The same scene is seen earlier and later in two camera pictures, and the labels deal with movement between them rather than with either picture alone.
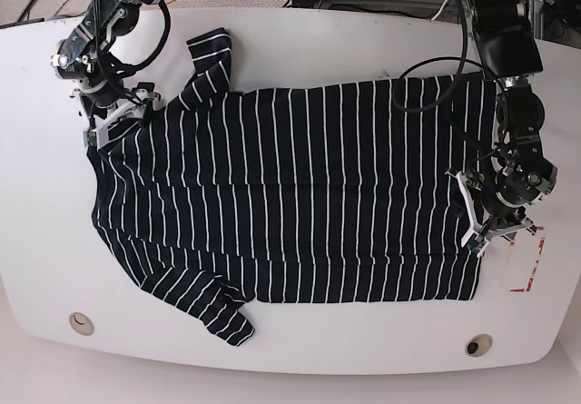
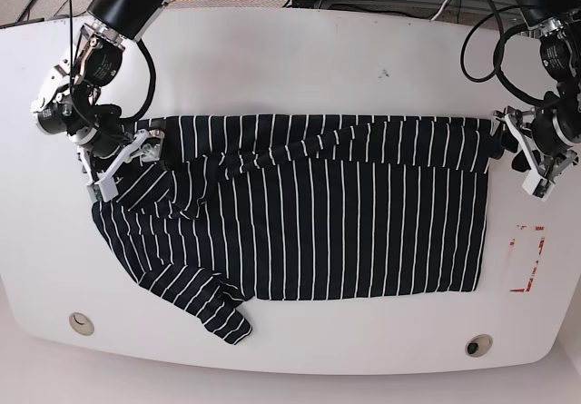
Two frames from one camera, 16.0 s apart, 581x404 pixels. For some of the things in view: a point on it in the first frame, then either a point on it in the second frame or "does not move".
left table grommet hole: x=81 y=323 does not move
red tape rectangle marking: x=533 y=274 does not move
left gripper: x=103 y=119 to x=146 y=146
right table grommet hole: x=478 y=345 does not move
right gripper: x=506 y=222 to x=544 y=169
